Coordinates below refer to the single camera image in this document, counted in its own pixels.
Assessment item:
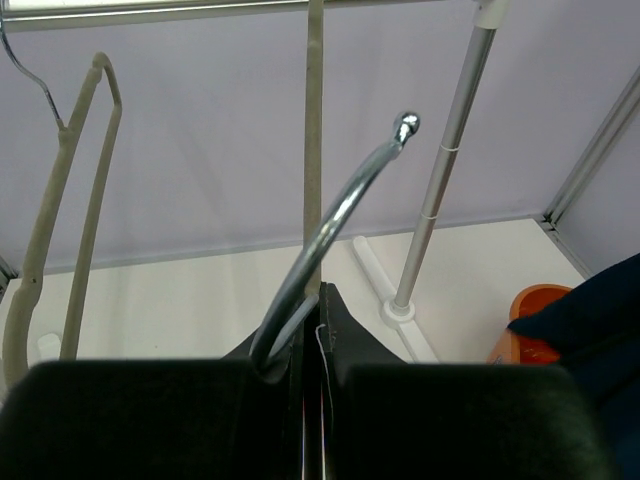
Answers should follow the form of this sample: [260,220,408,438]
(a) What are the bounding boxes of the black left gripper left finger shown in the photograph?
[0,299,309,480]

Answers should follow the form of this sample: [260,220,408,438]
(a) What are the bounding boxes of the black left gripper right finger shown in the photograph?
[317,280,621,480]

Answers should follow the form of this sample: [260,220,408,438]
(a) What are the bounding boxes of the beige hanger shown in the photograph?
[249,1,421,376]
[0,19,124,396]

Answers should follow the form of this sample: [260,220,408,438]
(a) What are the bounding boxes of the navy blue shorts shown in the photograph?
[507,252,640,480]

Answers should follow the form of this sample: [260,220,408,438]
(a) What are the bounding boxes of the orange plastic basket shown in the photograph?
[486,283,572,365]

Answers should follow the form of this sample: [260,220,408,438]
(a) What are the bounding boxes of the silver clothes rack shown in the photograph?
[3,1,508,371]

